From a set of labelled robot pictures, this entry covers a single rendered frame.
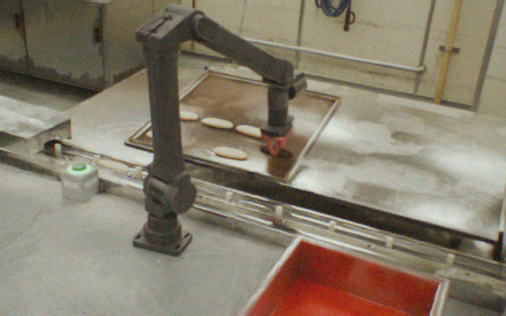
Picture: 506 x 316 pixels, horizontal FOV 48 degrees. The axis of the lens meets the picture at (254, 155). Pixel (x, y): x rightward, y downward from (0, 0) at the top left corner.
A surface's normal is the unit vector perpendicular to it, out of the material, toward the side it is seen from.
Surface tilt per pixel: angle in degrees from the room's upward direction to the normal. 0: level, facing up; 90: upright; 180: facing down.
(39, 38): 90
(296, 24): 90
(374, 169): 10
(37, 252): 0
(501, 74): 90
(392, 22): 90
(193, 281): 0
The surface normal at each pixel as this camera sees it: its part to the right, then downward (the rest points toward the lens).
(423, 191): 0.00, -0.82
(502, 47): -0.41, 0.37
